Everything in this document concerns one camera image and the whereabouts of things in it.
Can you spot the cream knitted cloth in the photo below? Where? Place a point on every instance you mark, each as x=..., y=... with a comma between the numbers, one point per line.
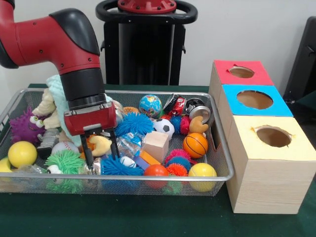
x=45, y=106

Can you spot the dark green table cloth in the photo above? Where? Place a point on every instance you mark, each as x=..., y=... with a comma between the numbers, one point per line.
x=123, y=217

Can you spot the mint green cloth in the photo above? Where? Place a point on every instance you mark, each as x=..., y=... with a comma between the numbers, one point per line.
x=55, y=96

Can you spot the shallow clear mesh bin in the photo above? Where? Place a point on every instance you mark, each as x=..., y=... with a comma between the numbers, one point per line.
x=148, y=190

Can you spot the small soccer ball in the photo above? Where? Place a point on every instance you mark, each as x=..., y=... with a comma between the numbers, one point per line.
x=163, y=127

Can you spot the small basketball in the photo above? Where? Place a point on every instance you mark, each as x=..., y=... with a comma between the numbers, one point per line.
x=195, y=145

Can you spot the globe print ball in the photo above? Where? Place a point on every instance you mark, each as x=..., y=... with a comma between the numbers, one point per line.
x=150, y=105

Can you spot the orange ball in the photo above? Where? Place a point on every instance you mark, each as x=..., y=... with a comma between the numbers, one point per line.
x=156, y=171

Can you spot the purple spiky toy with eyes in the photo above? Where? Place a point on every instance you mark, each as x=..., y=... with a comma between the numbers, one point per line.
x=22, y=127

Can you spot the yellow ball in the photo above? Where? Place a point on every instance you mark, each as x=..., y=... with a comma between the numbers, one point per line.
x=22, y=154
x=202, y=173

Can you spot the blue spiky rubber ball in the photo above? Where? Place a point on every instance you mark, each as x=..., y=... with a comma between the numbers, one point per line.
x=136, y=124

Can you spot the wooden box with three holes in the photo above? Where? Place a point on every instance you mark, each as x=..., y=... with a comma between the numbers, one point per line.
x=269, y=177

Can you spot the green fuzzy toy with eyes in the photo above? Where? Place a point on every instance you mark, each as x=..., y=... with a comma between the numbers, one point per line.
x=66, y=163

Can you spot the small baseball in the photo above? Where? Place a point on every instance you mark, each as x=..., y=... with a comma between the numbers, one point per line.
x=64, y=147

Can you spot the plain wooden block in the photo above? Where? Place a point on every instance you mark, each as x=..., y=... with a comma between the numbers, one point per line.
x=154, y=145

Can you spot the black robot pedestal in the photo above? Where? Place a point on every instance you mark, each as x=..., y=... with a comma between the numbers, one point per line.
x=145, y=49

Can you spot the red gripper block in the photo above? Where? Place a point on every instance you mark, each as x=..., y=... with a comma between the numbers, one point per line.
x=91, y=121

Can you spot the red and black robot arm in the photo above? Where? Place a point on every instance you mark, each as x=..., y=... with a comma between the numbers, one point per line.
x=54, y=42

